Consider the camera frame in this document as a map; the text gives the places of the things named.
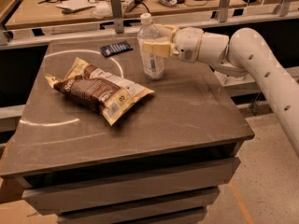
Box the white paper sheets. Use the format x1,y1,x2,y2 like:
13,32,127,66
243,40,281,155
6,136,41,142
56,0,95,10

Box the metal frame rail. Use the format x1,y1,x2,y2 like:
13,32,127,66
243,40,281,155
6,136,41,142
1,0,299,50

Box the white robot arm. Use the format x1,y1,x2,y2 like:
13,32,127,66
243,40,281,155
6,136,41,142
140,25,299,156

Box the clear plastic bottle blue label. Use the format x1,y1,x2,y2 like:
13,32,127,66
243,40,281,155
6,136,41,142
137,13,164,79

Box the brown chip bag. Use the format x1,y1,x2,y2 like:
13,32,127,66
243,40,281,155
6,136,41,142
45,58,153,125

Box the wooden workbench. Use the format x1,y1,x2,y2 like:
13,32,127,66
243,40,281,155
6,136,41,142
4,0,250,30

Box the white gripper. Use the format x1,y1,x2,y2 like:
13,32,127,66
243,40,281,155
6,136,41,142
142,24,204,63

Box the grey drawer cabinet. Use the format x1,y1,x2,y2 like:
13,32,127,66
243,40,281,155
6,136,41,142
13,142,244,224

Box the dark blue flat packet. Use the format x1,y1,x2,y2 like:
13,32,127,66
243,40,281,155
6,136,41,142
100,41,133,58

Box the left small sanitizer bottle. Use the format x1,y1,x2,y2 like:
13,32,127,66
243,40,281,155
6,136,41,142
214,71,228,85

